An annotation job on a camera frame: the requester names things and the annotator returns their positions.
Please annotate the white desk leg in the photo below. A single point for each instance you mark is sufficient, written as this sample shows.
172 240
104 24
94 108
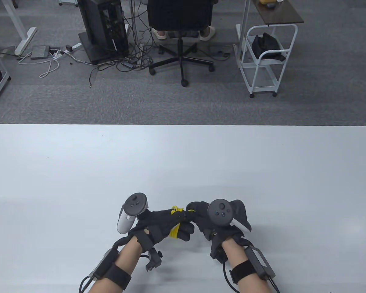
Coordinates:
21 36

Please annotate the person's left forearm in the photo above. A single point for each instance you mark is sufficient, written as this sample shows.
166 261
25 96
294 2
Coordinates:
128 256

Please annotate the person's right hand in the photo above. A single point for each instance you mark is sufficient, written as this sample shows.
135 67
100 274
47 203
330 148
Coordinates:
199 213

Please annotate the black computer tower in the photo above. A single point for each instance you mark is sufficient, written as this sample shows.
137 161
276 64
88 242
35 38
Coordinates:
93 21

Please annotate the black office chair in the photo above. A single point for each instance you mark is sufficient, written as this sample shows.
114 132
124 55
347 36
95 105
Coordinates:
180 12

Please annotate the grey flat box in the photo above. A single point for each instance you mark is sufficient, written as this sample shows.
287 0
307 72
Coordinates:
39 52

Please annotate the person's left hand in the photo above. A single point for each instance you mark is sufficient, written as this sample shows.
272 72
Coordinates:
158 222

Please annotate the white power strip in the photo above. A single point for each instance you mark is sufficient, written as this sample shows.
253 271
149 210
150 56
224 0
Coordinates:
73 47

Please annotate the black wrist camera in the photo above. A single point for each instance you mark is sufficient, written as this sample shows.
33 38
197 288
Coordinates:
154 259
217 251

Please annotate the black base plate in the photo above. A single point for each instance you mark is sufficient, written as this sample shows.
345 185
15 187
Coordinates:
93 56

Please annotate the grey white handheld controller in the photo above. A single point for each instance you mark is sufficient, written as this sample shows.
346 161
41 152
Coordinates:
135 203
219 210

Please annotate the white rolling cart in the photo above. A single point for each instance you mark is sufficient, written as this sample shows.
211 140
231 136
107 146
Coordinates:
260 76
280 13

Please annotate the person's right forearm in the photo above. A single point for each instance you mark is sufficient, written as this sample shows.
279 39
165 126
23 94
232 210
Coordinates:
233 250

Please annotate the black bag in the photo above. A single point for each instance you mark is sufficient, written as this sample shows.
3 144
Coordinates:
265 45

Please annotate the small yellow object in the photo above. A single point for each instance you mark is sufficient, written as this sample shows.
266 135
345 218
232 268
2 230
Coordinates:
267 1

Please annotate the black sensor box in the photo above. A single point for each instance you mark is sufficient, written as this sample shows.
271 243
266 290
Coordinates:
257 261
105 264

